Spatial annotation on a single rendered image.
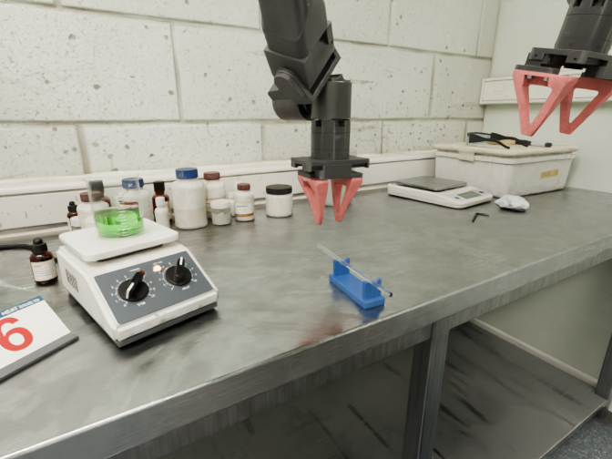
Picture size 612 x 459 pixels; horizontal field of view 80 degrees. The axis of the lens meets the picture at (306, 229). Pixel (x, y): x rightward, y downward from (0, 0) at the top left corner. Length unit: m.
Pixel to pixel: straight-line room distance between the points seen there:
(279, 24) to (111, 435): 0.42
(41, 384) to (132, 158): 0.64
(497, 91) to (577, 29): 1.11
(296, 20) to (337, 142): 0.17
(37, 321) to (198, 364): 0.20
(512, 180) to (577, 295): 0.59
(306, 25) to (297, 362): 0.36
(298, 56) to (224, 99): 0.59
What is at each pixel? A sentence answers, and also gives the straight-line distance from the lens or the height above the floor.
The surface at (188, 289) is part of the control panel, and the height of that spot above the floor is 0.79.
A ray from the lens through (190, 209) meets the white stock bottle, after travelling 0.83.
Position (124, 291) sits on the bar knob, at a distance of 0.47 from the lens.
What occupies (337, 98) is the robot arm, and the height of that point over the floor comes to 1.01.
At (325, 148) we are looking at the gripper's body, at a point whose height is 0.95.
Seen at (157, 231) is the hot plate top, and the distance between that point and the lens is 0.55.
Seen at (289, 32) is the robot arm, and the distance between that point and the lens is 0.44.
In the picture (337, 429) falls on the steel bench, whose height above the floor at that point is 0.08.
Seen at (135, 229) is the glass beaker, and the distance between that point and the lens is 0.53.
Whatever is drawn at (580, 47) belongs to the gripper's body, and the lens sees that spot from 0.57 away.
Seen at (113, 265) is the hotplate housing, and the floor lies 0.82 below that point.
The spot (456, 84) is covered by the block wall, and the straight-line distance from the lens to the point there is 1.59.
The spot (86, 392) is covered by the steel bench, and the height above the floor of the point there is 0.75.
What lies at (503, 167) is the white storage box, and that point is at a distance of 1.23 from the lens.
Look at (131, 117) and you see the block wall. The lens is 0.98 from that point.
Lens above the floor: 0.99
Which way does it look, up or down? 18 degrees down
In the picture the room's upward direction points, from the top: straight up
